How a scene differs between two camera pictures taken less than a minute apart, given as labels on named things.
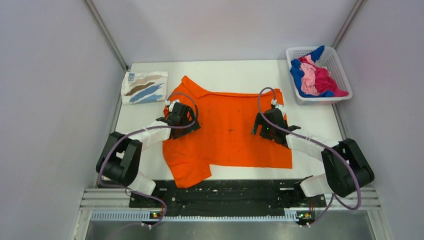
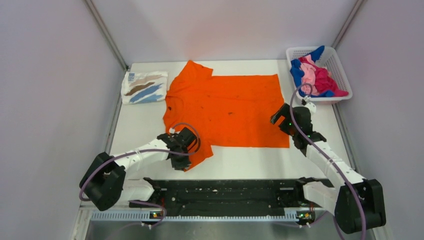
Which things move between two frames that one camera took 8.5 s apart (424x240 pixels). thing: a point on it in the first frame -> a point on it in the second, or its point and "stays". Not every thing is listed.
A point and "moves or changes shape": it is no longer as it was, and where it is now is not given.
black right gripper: (259, 120) -> (284, 111)
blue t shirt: (298, 73) stays
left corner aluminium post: (107, 33) stays
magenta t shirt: (324, 82) stays
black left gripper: (187, 130) -> (179, 165)
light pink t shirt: (309, 83) stays
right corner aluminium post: (347, 24) stays
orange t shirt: (225, 136) moves or changes shape
